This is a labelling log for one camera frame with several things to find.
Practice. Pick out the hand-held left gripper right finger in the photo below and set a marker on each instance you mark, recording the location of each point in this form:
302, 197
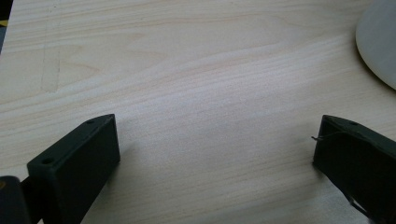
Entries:
358, 165

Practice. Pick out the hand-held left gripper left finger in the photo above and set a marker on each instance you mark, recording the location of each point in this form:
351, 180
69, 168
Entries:
77, 161

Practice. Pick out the white cup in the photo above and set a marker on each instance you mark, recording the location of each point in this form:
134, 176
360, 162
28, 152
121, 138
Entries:
381, 40

